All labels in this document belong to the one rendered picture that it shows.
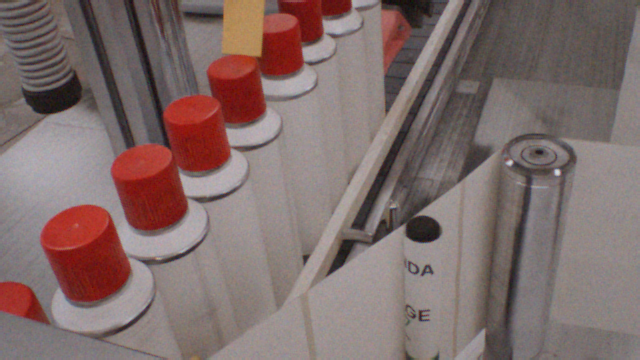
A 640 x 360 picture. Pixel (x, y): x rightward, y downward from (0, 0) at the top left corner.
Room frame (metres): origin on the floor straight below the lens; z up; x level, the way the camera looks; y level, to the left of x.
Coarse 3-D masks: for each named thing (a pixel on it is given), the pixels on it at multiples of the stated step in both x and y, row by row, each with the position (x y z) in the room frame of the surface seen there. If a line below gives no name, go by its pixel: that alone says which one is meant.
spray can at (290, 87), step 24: (264, 24) 0.43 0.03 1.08; (288, 24) 0.43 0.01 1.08; (264, 48) 0.42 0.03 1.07; (288, 48) 0.42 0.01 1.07; (264, 72) 0.42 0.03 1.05; (288, 72) 0.42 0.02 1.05; (312, 72) 0.43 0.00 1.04; (264, 96) 0.41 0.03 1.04; (288, 96) 0.41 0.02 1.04; (312, 96) 0.42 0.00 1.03; (288, 120) 0.41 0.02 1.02; (312, 120) 0.41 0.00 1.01; (288, 144) 0.41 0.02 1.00; (312, 144) 0.41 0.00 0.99; (312, 168) 0.41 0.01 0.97; (312, 192) 0.41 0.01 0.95; (312, 216) 0.41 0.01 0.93; (312, 240) 0.41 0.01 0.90
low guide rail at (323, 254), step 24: (456, 0) 0.83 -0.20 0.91; (432, 48) 0.70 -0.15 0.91; (408, 96) 0.60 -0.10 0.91; (384, 120) 0.56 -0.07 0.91; (384, 144) 0.52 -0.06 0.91; (360, 168) 0.48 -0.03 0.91; (360, 192) 0.45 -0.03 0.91; (336, 216) 0.42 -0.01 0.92; (336, 240) 0.39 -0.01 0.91; (312, 264) 0.36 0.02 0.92
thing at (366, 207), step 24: (432, 0) 0.92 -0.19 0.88; (432, 24) 0.84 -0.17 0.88; (456, 24) 0.83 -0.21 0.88; (408, 48) 0.78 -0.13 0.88; (408, 72) 0.71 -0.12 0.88; (432, 72) 0.71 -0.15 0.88; (408, 120) 0.61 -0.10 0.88; (384, 168) 0.52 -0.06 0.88; (360, 216) 0.46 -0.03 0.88; (336, 264) 0.40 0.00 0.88
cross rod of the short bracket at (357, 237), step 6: (348, 228) 0.41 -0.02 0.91; (342, 234) 0.40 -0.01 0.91; (348, 234) 0.40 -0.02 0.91; (354, 234) 0.40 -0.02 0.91; (360, 234) 0.40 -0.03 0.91; (366, 234) 0.40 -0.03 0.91; (372, 234) 0.40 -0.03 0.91; (342, 240) 0.40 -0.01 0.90; (348, 240) 0.40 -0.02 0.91; (354, 240) 0.40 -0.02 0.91; (360, 240) 0.39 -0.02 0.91; (366, 240) 0.39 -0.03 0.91; (366, 246) 0.39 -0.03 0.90
